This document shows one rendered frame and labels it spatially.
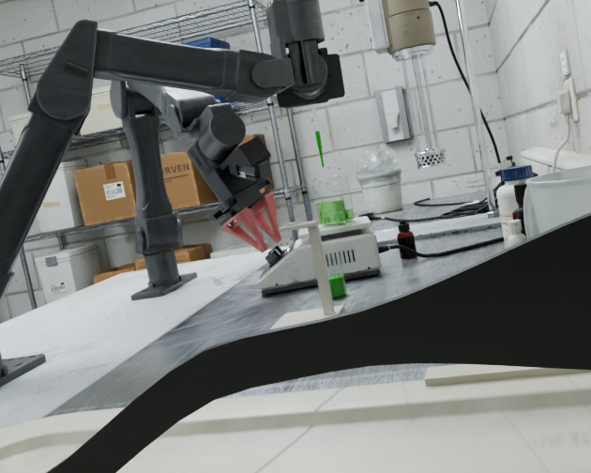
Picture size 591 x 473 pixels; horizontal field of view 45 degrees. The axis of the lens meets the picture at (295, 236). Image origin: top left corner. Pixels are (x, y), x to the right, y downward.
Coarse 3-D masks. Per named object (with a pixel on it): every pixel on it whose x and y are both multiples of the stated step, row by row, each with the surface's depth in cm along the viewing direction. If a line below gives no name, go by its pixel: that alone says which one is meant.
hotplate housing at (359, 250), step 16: (304, 240) 122; (336, 240) 115; (352, 240) 114; (368, 240) 114; (288, 256) 115; (304, 256) 115; (352, 256) 115; (368, 256) 114; (272, 272) 115; (288, 272) 115; (304, 272) 115; (352, 272) 115; (368, 272) 115; (272, 288) 116; (288, 288) 116
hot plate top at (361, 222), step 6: (354, 222) 117; (360, 222) 115; (366, 222) 114; (306, 228) 124; (324, 228) 118; (330, 228) 115; (336, 228) 115; (342, 228) 115; (348, 228) 115; (354, 228) 115; (360, 228) 115; (300, 234) 116; (306, 234) 115; (324, 234) 115; (330, 234) 115
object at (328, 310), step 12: (288, 228) 88; (300, 228) 88; (312, 228) 88; (312, 240) 89; (312, 252) 89; (324, 264) 89; (324, 276) 89; (324, 288) 89; (324, 300) 89; (300, 312) 94; (312, 312) 93; (324, 312) 90; (336, 312) 90; (276, 324) 90; (288, 324) 89
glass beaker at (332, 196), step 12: (312, 180) 117; (324, 180) 116; (336, 180) 116; (312, 192) 118; (324, 192) 116; (336, 192) 116; (348, 192) 117; (324, 204) 116; (336, 204) 116; (348, 204) 117; (324, 216) 117; (336, 216) 116; (348, 216) 117
